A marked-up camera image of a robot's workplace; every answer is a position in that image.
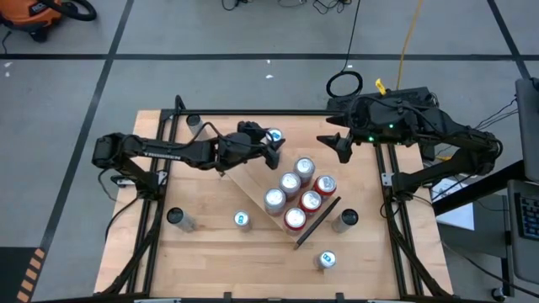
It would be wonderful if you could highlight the white Celsius slim can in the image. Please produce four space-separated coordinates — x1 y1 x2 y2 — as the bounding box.
331 208 360 234
166 206 198 233
186 113 211 142

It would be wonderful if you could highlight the silver red Spindrift can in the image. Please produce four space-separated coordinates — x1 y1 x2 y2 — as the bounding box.
263 187 287 218
293 156 317 189
278 171 302 202

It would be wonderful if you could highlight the black diagonal beam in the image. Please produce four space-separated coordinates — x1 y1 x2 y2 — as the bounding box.
432 159 539 216

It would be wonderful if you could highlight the wooden shelf with black legs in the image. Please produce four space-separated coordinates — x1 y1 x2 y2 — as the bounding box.
221 141 342 251

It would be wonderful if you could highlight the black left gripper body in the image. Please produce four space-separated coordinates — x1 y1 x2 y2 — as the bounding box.
216 130 267 169

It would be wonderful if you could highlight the black perforated control box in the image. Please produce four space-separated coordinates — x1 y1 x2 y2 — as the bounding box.
327 86 443 140

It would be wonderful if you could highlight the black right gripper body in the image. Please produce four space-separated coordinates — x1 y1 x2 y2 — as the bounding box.
345 97 382 146

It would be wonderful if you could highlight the silver blue slim can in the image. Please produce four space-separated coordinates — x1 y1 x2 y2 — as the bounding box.
233 209 253 233
265 127 285 145
314 249 338 271

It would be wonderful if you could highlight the black looped cable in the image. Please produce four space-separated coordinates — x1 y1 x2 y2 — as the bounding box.
326 70 364 98

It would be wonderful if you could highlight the thin black cable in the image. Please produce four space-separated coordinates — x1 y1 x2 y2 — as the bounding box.
343 0 362 72

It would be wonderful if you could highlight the yellow cable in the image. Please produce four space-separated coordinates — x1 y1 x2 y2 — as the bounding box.
395 0 424 90

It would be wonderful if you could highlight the red Fanta can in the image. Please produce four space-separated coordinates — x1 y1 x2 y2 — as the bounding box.
283 206 307 237
312 174 339 199
298 189 323 216

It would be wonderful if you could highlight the black mat with orange stripes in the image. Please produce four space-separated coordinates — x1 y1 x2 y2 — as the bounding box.
0 246 46 303

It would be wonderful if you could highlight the white paper sheet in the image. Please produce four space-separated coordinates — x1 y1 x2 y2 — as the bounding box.
433 178 476 231

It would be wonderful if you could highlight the orange shop vacuum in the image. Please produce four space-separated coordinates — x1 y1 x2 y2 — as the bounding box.
0 0 99 43

